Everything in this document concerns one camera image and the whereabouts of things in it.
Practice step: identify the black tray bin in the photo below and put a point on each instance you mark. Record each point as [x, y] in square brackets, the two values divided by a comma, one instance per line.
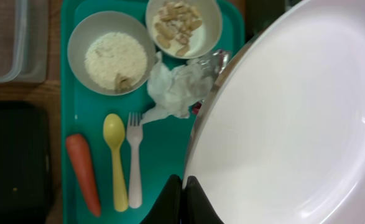
[25, 173]

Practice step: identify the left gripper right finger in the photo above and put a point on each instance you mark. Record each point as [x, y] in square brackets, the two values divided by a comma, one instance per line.
[197, 209]

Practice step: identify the clear plastic bin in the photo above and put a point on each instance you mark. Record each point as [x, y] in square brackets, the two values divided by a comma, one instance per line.
[24, 28]

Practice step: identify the yellow plastic spoon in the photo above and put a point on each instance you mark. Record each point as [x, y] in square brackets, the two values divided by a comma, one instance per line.
[114, 135]

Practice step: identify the orange carrot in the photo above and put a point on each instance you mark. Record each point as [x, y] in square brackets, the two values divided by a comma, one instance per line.
[79, 153]

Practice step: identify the red silver foil wrapper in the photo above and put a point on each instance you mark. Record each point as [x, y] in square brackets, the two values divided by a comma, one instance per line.
[214, 62]

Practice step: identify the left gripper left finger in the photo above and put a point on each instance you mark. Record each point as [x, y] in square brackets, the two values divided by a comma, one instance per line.
[166, 209]

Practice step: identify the white round plate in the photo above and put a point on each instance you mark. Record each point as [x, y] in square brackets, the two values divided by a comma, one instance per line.
[281, 137]

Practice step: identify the white bowl with peanuts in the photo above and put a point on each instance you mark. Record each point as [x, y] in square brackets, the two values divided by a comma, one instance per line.
[184, 29]

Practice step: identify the white plastic fork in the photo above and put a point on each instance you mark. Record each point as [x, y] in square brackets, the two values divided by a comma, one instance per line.
[134, 138]

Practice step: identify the teal serving tray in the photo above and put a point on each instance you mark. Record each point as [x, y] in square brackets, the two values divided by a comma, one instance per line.
[162, 151]

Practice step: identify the grey bowl with rice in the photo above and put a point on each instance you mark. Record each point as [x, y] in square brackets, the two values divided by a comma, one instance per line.
[111, 53]

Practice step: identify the white napkin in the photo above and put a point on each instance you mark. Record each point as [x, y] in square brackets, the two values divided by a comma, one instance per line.
[175, 90]

